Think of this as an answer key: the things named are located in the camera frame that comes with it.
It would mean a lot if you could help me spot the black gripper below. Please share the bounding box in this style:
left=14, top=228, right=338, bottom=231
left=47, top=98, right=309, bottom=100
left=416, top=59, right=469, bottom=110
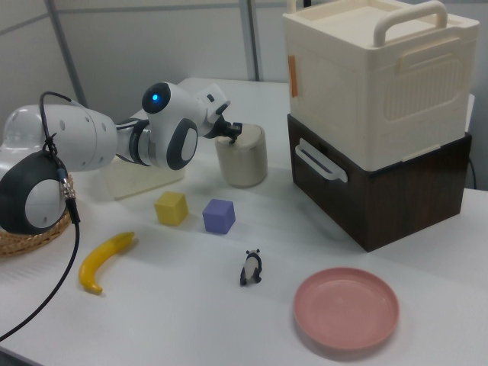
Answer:
left=207, top=109, right=245, bottom=145

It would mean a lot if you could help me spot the beige round trash can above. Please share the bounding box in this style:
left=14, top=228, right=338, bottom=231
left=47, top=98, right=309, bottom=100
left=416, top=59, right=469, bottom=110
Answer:
left=214, top=122, right=268, bottom=188

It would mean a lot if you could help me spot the purple cube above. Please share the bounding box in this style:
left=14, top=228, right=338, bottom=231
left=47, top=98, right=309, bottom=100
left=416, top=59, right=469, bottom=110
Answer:
left=201, top=198, right=236, bottom=235

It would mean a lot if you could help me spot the yellow cube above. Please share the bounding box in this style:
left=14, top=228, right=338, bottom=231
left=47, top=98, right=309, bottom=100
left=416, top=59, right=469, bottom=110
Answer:
left=153, top=191, right=190, bottom=226

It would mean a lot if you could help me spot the cream plastic tub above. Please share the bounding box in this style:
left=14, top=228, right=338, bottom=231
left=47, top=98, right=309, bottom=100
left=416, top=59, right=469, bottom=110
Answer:
left=101, top=152, right=188, bottom=201

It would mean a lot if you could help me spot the panda figurine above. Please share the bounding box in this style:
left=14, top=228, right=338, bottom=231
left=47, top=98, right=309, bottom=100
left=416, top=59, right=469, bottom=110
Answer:
left=239, top=248, right=263, bottom=287

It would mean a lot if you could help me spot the dark brown wooden drawer box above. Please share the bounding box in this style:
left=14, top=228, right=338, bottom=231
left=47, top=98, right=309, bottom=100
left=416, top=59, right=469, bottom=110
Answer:
left=286, top=113, right=473, bottom=253

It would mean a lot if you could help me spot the yellow toy banana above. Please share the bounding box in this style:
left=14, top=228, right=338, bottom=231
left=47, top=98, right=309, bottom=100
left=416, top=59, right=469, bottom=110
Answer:
left=78, top=231, right=136, bottom=294

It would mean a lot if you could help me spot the pink plastic plate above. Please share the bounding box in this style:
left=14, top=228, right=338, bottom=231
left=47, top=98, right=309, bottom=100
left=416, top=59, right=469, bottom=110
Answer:
left=293, top=267, right=400, bottom=351

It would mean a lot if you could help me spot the woven wicker basket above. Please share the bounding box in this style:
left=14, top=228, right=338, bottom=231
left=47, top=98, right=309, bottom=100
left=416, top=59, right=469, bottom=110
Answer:
left=0, top=211, right=73, bottom=257

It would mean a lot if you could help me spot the white drawer handle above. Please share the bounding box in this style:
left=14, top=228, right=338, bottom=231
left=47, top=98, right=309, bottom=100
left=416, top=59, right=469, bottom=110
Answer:
left=294, top=137, right=348, bottom=183

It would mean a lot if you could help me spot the grey vertical frame pole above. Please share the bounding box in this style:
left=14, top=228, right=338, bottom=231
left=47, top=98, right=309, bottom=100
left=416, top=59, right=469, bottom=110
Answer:
left=242, top=0, right=265, bottom=82

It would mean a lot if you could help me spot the cream storage box with handle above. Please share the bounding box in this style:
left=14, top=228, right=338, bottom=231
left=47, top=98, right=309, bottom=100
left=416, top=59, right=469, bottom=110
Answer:
left=281, top=0, right=480, bottom=171

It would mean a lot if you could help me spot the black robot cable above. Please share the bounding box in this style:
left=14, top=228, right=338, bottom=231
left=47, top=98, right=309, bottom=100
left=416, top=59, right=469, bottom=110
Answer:
left=0, top=91, right=83, bottom=342

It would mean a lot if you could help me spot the grey slanted frame pole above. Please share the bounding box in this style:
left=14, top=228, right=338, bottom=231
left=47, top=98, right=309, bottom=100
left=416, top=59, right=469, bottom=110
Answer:
left=43, top=0, right=88, bottom=110

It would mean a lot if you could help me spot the thin black cable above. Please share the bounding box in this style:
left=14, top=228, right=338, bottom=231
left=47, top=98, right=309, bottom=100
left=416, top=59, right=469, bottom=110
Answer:
left=467, top=158, right=478, bottom=191

